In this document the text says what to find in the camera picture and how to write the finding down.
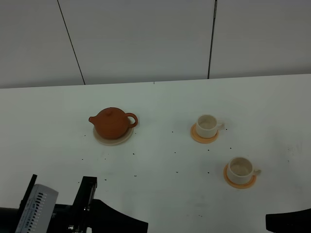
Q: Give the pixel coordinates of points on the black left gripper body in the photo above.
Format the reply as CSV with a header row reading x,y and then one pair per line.
x,y
66,219

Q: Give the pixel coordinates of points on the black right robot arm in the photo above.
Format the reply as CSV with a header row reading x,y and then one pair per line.
x,y
289,221

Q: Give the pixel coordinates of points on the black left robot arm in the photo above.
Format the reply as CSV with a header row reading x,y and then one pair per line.
x,y
9,218

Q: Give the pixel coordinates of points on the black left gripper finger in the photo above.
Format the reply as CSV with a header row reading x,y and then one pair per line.
x,y
85,193
28,191

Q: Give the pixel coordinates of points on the brown clay teapot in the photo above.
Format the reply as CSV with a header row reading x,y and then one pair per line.
x,y
113,123

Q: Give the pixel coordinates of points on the orange coaster near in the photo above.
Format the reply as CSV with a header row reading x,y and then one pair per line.
x,y
239,186

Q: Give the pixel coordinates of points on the beige round teapot coaster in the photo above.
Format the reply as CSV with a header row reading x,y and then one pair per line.
x,y
113,142

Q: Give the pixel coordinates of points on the orange coaster far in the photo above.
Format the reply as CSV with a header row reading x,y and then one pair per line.
x,y
195,136

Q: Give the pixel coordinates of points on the white teacup near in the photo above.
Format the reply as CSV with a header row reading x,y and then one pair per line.
x,y
240,171

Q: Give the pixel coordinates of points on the white teacup far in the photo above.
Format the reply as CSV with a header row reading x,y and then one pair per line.
x,y
207,126

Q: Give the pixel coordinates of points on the orange coaster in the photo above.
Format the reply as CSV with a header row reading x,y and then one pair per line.
x,y
239,186
195,136

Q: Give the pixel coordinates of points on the white teacup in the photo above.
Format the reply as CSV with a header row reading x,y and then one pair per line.
x,y
240,171
207,126

